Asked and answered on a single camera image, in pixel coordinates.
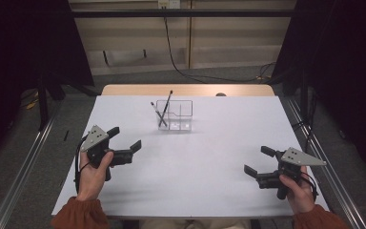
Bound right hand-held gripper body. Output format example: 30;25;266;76
255;146;328;201

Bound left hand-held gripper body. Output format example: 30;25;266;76
79;124;134;182

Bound black pen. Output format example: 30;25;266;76
150;101;169;128

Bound clear plastic organizer box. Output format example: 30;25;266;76
154;99;194;133

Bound black makeup brush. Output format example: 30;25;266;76
157;90;174;128

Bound person's right hand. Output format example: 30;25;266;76
278;165;317;216

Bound person's left hand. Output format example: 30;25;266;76
75;150;114;202

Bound white table mat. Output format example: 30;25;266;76
51;94;331;219

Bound black curtain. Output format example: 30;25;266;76
271;0;366;185
0;0;94;170

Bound black horizontal bar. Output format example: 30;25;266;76
71;9;296;18

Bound black stand cables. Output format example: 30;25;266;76
292;92;318;156

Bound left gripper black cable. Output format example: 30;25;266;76
73;135;92;195

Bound metal floor rail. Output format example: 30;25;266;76
286;97;366;229
0;104;63;229

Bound black stand post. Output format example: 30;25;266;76
299;68;310;122
37;74;51;132

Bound long black floor cable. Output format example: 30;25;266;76
163;16;277;84

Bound white wall socket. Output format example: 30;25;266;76
157;0;181;10

